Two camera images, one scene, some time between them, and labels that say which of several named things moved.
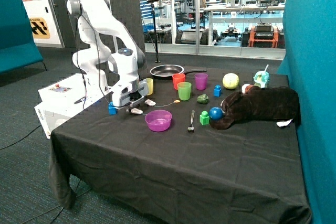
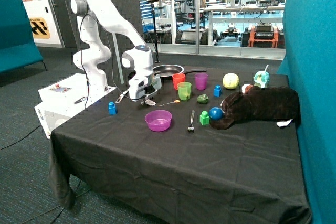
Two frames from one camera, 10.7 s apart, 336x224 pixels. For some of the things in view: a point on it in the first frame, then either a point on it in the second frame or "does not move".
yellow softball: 230,81 does not move
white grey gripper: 131,95 to 136,86
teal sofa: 18,45 does not move
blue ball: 216,113 does not move
